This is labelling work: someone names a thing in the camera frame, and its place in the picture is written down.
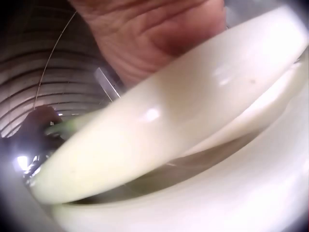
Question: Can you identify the person's right hand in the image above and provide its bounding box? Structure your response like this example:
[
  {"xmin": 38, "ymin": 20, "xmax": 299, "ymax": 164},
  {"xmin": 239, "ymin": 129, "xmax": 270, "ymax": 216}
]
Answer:
[{"xmin": 67, "ymin": 0, "xmax": 228, "ymax": 82}]

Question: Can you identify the person's left hand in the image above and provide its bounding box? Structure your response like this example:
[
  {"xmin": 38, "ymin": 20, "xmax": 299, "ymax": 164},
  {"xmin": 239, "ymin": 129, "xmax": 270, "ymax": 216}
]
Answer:
[{"xmin": 23, "ymin": 106, "xmax": 63, "ymax": 148}]

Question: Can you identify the green scouring sponge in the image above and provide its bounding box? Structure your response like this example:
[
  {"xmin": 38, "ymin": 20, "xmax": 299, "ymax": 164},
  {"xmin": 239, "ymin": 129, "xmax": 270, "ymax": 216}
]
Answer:
[{"xmin": 45, "ymin": 120, "xmax": 81, "ymax": 136}]

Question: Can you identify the white round plate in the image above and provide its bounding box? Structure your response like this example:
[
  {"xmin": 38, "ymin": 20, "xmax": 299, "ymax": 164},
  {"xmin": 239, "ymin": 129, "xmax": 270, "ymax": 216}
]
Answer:
[
  {"xmin": 28, "ymin": 7, "xmax": 309, "ymax": 204},
  {"xmin": 186, "ymin": 62, "xmax": 309, "ymax": 157}
]

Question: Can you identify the ribbed metal sink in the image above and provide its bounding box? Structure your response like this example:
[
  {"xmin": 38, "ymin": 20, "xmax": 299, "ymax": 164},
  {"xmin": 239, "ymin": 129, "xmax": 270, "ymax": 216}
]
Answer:
[{"xmin": 0, "ymin": 0, "xmax": 129, "ymax": 186}]

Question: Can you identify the large white bowl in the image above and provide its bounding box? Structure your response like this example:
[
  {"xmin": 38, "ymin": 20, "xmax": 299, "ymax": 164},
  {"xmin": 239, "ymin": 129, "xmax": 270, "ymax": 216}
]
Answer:
[{"xmin": 48, "ymin": 101, "xmax": 309, "ymax": 232}]

